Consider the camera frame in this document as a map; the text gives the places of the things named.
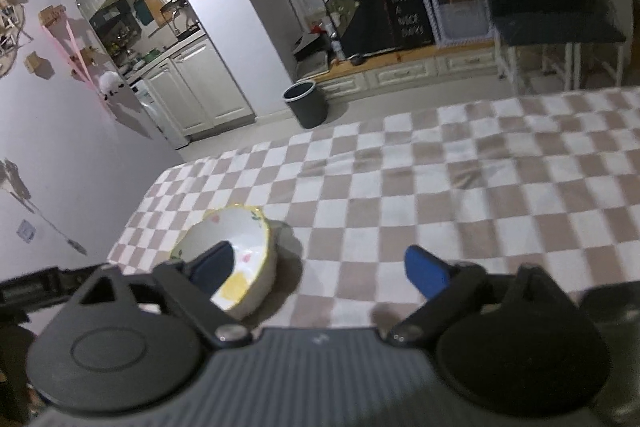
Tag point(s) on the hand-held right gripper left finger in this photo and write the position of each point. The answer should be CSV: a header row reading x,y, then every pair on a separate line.
x,y
212,264

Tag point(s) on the checkered tablecloth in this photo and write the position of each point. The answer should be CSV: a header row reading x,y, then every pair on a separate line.
x,y
425,187

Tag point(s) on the white kitchen cabinets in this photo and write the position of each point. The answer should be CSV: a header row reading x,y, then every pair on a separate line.
x,y
200,87

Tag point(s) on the black chalkboard sign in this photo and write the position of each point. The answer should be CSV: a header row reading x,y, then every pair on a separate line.
x,y
407,7

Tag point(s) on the white plush toy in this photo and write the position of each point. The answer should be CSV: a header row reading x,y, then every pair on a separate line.
x,y
110,84

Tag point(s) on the floral ceramic bowl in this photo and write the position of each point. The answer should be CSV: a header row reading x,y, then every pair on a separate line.
x,y
240,237

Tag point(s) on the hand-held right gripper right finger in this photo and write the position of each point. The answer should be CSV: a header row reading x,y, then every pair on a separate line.
x,y
425,272

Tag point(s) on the wooden wall decoration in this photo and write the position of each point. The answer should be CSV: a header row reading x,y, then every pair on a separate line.
x,y
10,17

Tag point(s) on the dark trash bin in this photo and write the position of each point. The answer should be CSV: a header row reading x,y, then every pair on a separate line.
x,y
306,104

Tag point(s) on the wooden platform with drawers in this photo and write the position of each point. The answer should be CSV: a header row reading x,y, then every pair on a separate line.
x,y
400,72

